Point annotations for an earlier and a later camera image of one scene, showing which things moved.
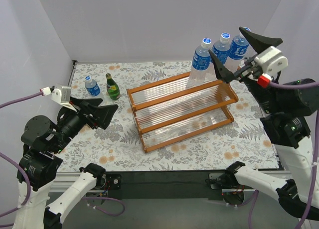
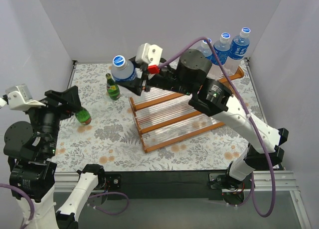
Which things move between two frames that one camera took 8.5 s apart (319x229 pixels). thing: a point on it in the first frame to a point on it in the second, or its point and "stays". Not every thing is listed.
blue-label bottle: (221, 50) stays
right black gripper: (245, 71) to (140, 80)
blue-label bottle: (237, 49) stays
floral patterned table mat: (241, 144) stays
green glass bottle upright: (112, 88) stays
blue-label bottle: (92, 86) to (122, 70)
